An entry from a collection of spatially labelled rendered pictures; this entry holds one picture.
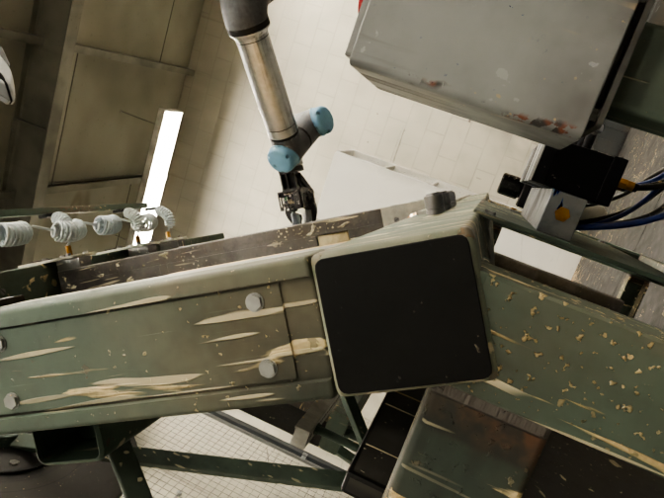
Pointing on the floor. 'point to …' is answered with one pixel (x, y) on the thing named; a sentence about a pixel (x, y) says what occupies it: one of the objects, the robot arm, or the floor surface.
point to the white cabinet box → (384, 196)
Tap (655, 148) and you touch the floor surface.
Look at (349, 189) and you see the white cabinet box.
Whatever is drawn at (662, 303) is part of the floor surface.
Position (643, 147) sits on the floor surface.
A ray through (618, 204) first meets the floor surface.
